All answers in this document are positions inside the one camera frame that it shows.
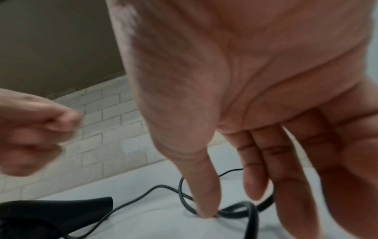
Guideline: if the person's right hand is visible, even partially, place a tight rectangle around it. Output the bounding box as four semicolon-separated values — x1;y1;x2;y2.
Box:
106;0;378;239

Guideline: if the person's left hand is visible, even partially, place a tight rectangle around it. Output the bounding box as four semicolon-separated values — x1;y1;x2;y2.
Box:
0;88;82;177

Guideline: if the black hair dryer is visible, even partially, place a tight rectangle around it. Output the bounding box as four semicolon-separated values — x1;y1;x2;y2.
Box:
0;196;114;239

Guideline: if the black power cord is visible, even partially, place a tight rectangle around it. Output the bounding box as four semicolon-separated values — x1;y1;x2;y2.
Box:
63;168;274;239

